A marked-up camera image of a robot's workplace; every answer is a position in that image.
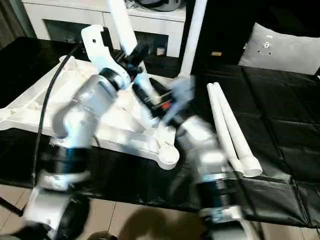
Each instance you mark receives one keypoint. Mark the white plastic table leg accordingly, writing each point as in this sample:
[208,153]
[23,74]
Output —
[192,37]
[123,27]
[236,135]
[220,117]

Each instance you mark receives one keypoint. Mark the white plastic table top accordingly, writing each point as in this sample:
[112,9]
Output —
[120,132]

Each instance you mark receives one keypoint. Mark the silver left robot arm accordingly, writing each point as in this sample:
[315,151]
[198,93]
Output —
[82,110]

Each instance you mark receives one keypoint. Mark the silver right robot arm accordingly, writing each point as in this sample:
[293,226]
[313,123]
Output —
[207,155]

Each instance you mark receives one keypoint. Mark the white sideboard cabinet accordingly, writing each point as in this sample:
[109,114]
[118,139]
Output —
[155,22]

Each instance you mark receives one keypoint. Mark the black cabinet with gold label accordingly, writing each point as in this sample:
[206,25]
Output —
[225,32]

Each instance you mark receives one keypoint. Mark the grey curtain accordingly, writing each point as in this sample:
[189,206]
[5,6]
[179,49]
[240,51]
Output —
[11,20]

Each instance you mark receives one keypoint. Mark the grey pillow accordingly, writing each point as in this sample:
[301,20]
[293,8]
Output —
[282,47]

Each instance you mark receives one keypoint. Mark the dark round robot torso part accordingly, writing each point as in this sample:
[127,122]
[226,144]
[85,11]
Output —
[102,236]

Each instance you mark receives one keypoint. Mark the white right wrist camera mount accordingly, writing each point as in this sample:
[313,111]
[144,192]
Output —
[181,97]

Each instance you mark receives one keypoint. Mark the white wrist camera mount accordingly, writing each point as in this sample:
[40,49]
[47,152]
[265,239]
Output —
[181,97]
[96,47]

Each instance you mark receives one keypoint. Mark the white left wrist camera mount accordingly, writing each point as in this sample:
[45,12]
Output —
[96,47]

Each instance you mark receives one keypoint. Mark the black metal frame leg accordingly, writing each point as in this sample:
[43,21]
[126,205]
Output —
[11,206]

